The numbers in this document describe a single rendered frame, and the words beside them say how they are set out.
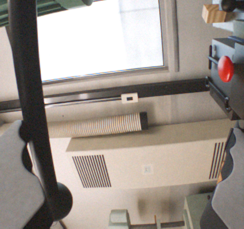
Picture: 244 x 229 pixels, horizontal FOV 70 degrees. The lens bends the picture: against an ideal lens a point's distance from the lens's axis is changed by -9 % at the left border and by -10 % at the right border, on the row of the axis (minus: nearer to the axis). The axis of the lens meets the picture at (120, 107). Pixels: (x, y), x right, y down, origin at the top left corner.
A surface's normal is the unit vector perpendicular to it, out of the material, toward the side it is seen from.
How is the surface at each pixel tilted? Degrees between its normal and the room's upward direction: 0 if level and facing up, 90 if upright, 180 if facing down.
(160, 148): 90
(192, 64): 90
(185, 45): 90
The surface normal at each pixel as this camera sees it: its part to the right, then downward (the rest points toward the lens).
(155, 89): -0.05, 0.47
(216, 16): 0.03, 0.84
